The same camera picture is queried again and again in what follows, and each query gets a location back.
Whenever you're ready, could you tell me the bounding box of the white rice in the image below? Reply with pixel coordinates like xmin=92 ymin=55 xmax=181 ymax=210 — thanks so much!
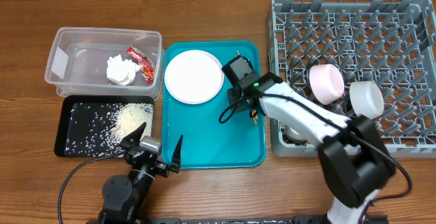
xmin=64 ymin=103 xmax=153 ymax=157

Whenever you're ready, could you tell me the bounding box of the white tissue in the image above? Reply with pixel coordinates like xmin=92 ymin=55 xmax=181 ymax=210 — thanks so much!
xmin=106 ymin=54 xmax=140 ymax=86

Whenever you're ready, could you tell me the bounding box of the black plastic tray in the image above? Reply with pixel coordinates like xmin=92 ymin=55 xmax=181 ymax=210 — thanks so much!
xmin=54 ymin=95 xmax=154 ymax=157

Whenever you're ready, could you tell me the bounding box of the red snack wrapper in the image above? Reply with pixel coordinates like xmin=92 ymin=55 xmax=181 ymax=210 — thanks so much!
xmin=126 ymin=46 xmax=155 ymax=85

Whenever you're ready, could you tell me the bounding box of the clear plastic waste bin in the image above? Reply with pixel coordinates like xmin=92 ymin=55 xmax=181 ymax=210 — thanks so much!
xmin=44 ymin=27 xmax=165 ymax=100

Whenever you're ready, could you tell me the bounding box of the pink bowl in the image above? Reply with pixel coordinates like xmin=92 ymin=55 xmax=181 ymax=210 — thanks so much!
xmin=309 ymin=64 xmax=345 ymax=105

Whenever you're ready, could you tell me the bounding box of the white cup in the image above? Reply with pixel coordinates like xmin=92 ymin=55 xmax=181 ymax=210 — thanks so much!
xmin=285 ymin=125 xmax=306 ymax=142

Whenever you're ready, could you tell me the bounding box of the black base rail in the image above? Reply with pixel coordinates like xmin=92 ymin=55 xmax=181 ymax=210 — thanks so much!
xmin=86 ymin=214 xmax=389 ymax=224

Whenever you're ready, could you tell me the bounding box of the grey bowl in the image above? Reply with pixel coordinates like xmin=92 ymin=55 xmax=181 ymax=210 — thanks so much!
xmin=349 ymin=81 xmax=384 ymax=119

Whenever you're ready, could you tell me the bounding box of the large white plate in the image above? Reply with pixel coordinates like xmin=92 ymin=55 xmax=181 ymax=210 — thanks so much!
xmin=164 ymin=50 xmax=224 ymax=105

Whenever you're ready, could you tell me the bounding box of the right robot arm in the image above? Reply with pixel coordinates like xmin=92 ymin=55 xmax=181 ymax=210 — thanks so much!
xmin=224 ymin=71 xmax=396 ymax=223

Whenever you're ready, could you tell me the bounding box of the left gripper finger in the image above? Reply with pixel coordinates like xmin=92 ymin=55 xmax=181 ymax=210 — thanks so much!
xmin=119 ymin=122 xmax=146 ymax=149
xmin=170 ymin=135 xmax=183 ymax=174

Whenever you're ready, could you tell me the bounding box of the teal serving tray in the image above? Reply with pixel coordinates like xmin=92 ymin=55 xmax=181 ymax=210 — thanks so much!
xmin=161 ymin=40 xmax=266 ymax=170

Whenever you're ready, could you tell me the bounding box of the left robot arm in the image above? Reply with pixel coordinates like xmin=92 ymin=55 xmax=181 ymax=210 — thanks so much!
xmin=97 ymin=123 xmax=183 ymax=223

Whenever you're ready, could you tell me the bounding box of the grey dishwasher rack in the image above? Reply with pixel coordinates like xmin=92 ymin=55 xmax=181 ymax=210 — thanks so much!
xmin=266 ymin=0 xmax=435 ymax=158

